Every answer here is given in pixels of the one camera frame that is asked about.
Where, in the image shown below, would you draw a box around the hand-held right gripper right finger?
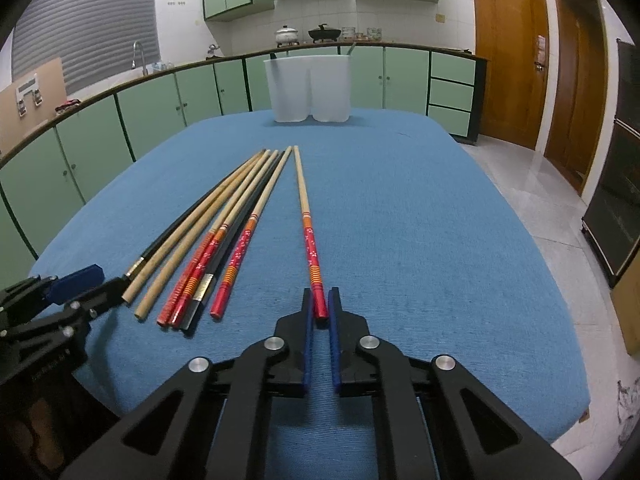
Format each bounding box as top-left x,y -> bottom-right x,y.
327,287 -> 581,480

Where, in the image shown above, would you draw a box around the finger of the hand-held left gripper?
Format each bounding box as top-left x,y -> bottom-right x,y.
0,278 -> 126,376
0,266 -> 104,328

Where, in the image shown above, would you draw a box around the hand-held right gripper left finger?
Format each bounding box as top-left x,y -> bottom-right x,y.
59,287 -> 315,480

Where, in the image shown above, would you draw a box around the black chopstick with silver band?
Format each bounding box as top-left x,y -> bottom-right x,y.
123,185 -> 221,281
181,150 -> 286,335

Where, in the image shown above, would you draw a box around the plain bamboo chopstick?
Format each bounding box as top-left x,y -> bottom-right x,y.
122,149 -> 266,307
134,150 -> 272,320

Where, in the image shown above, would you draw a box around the white plastic utensil holder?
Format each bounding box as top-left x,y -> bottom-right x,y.
263,55 -> 351,124

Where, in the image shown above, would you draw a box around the green kitchen base cabinets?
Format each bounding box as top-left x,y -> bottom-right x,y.
0,44 -> 488,273

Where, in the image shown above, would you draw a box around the cardboard panel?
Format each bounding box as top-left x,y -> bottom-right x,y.
0,57 -> 68,157

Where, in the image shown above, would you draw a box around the chrome kitchen faucet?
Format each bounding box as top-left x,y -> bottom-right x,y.
131,41 -> 151,77

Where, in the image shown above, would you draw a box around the grey window blind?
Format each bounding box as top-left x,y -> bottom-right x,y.
11,0 -> 162,97

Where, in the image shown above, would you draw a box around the cardboard box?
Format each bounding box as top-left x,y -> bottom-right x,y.
610,274 -> 640,357

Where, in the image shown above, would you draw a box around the black wok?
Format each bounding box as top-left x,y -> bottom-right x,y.
307,23 -> 344,44

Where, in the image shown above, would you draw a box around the dark glass cabinet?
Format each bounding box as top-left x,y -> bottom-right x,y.
580,39 -> 640,289

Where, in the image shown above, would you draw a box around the wooden door in dark frame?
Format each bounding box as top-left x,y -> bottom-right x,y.
542,0 -> 622,196

